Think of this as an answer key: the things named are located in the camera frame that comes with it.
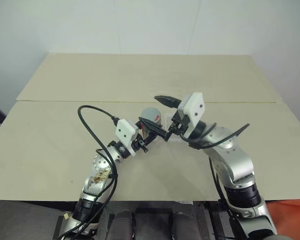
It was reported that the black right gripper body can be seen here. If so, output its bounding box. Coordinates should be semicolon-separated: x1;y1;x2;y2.
168;109;191;137

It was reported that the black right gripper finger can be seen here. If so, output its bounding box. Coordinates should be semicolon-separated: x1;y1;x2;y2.
153;95;182;109
165;126;177;143

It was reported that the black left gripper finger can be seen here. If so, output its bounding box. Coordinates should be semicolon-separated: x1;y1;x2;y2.
138;118;168;138
141;131;158;147

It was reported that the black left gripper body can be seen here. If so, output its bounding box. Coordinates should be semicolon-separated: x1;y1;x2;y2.
132;134;151;154

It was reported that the clear jar with red label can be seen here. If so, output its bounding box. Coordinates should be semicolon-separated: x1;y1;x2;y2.
139;115;164;142

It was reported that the grey cup with red label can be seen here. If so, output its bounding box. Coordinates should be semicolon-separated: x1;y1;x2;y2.
140;107;163;123

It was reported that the dark rounded shape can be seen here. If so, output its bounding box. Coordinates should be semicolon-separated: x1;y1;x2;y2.
109;210;137;240

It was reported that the orange sheet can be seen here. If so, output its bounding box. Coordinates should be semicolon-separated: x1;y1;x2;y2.
266;198;300;237

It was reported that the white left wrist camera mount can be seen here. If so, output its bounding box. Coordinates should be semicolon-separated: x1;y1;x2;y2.
114;119;140;157

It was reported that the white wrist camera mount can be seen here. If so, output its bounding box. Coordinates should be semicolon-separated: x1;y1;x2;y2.
177;92;206;139
114;119;140;157

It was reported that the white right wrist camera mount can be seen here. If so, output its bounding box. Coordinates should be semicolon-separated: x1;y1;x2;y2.
177;92;206;139

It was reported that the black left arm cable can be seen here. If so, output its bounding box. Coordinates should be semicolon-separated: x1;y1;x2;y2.
61;104;121;238

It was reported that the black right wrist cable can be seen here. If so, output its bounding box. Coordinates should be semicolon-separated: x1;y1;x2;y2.
177;122;251;150

